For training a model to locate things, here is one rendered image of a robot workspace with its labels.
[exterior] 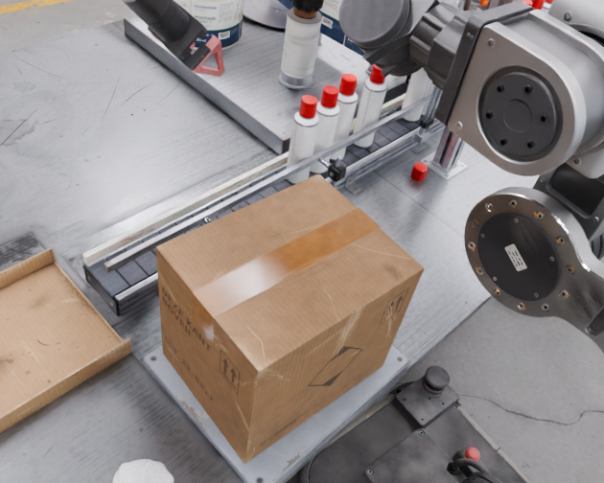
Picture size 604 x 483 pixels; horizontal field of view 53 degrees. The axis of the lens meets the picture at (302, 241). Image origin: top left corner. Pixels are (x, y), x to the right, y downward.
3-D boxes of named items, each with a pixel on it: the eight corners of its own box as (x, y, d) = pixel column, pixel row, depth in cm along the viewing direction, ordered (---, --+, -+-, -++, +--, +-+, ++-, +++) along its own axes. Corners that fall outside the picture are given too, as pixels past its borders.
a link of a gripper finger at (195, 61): (219, 45, 109) (190, 13, 101) (242, 64, 105) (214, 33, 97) (194, 74, 109) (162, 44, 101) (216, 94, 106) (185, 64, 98)
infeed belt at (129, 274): (539, 44, 202) (544, 33, 199) (561, 56, 199) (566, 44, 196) (88, 281, 113) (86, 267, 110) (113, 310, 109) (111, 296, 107)
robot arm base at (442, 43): (442, 127, 65) (480, 22, 56) (391, 89, 69) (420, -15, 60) (494, 106, 69) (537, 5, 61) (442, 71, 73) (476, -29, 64)
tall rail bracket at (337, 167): (313, 196, 138) (325, 139, 126) (336, 216, 135) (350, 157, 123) (303, 202, 136) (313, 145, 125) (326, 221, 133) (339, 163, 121)
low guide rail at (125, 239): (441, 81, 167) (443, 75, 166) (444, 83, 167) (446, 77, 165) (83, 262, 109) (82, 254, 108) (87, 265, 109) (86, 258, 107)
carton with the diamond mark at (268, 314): (298, 278, 119) (319, 172, 99) (383, 366, 108) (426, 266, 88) (161, 353, 104) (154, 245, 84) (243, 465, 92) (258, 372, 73)
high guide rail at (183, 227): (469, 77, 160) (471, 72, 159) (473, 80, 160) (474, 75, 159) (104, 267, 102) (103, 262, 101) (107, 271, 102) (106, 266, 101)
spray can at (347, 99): (333, 144, 144) (349, 67, 129) (348, 155, 142) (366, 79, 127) (317, 152, 141) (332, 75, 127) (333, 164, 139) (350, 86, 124)
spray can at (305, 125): (296, 167, 137) (310, 88, 122) (313, 179, 135) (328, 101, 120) (280, 175, 134) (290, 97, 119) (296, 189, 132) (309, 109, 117)
